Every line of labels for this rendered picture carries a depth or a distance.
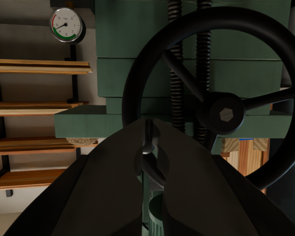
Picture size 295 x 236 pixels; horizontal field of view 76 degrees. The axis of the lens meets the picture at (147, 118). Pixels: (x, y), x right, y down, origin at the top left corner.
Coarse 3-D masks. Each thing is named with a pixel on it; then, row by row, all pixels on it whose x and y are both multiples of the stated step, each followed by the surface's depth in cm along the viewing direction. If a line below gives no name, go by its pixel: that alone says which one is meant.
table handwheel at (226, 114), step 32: (160, 32) 25; (192, 32) 26; (256, 32) 26; (288, 32) 25; (288, 64) 27; (128, 96) 26; (192, 96) 40; (224, 96) 25; (288, 96) 27; (224, 128) 26; (288, 160) 28
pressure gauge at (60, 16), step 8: (64, 8) 35; (72, 8) 38; (56, 16) 36; (64, 16) 36; (72, 16) 36; (56, 24) 36; (72, 24) 36; (80, 24) 36; (56, 32) 36; (64, 32) 36; (72, 32) 36; (80, 32) 36; (64, 40) 36; (72, 40) 36; (80, 40) 38
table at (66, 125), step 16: (64, 112) 47; (80, 112) 47; (96, 112) 48; (272, 112) 51; (64, 128) 46; (80, 128) 46; (96, 128) 46; (112, 128) 46; (192, 128) 37; (240, 128) 47; (256, 128) 47; (272, 128) 47; (288, 128) 47
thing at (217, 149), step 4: (216, 140) 37; (220, 140) 37; (216, 144) 37; (220, 144) 38; (216, 148) 38; (220, 148) 38; (152, 152) 37; (156, 152) 37; (212, 152) 38; (216, 152) 38; (220, 152) 38; (156, 156) 38
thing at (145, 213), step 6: (144, 174) 85; (144, 180) 86; (144, 186) 86; (144, 192) 87; (144, 198) 87; (144, 204) 88; (144, 210) 88; (144, 216) 89; (144, 222) 89; (144, 228) 90; (144, 234) 90
